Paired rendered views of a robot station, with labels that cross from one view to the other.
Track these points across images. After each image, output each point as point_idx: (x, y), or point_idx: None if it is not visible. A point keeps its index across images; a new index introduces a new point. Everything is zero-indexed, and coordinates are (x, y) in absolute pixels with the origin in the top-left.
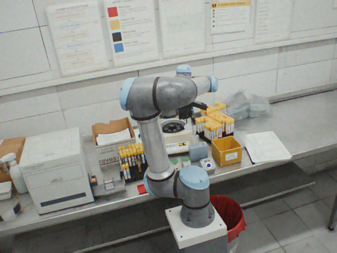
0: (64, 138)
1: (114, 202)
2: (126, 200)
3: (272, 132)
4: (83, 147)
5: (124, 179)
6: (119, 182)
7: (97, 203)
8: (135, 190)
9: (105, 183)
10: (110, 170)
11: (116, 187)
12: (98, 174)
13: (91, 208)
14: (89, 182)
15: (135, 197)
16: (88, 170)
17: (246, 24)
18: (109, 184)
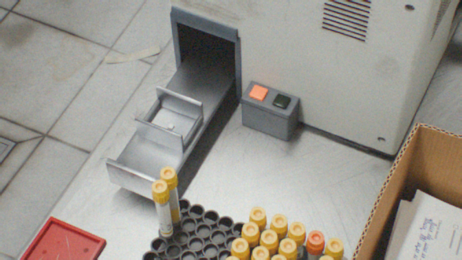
0: None
1: (107, 128)
2: (80, 166)
3: None
4: (378, 32)
5: (135, 173)
6: (155, 166)
7: (157, 82)
8: (95, 223)
9: (199, 117)
10: (330, 226)
11: (137, 141)
12: (335, 170)
13: (155, 60)
14: (171, 11)
15: (58, 198)
16: (288, 66)
17: None
18: (181, 133)
